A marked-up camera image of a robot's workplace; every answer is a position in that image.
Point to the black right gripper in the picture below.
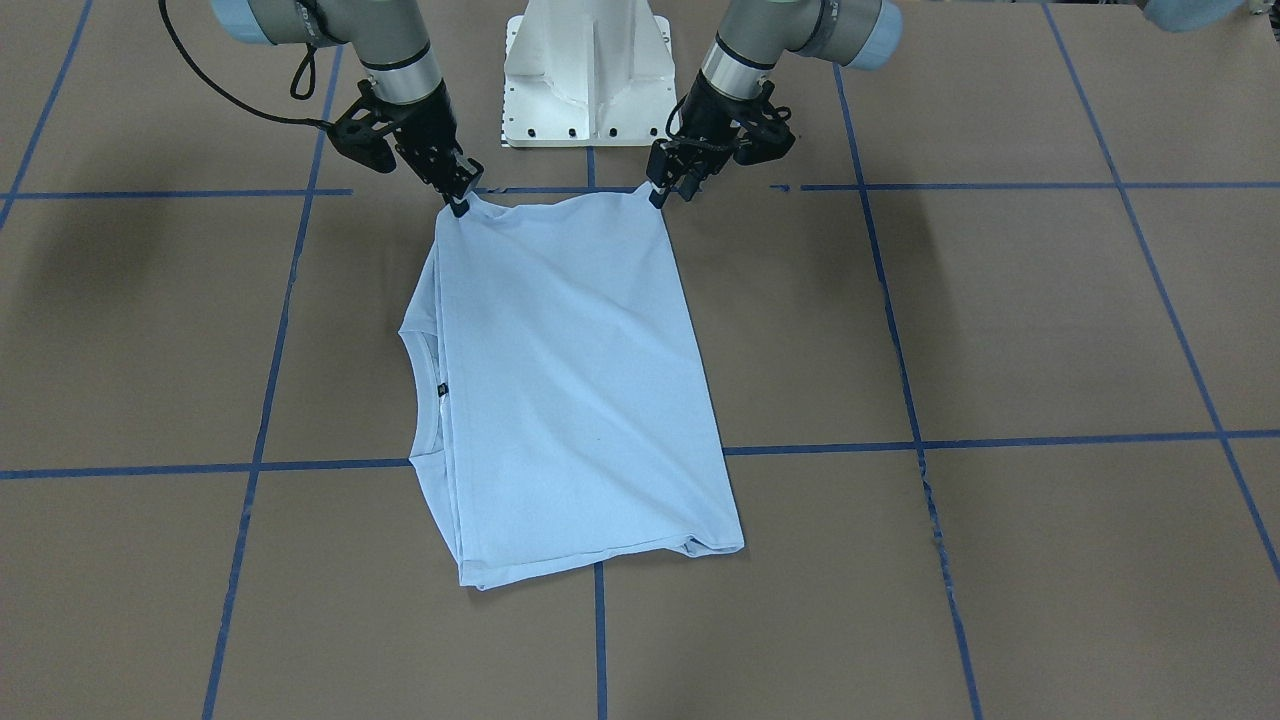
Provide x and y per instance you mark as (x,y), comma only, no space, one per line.
(426,128)

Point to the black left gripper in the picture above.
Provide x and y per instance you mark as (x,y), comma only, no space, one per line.
(706,117)

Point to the light blue t-shirt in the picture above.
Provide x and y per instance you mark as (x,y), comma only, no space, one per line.
(563,412)

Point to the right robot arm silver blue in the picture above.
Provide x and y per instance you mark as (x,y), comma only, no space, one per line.
(390,39)

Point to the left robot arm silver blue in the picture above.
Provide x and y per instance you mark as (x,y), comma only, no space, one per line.
(916,97)

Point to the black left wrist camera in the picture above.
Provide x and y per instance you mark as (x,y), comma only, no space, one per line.
(765,134)

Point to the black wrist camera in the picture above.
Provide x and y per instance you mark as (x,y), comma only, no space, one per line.
(765,134)
(360,133)

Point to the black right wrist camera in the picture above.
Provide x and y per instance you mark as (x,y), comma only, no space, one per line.
(360,133)

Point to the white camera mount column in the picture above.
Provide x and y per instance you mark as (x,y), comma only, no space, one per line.
(586,73)

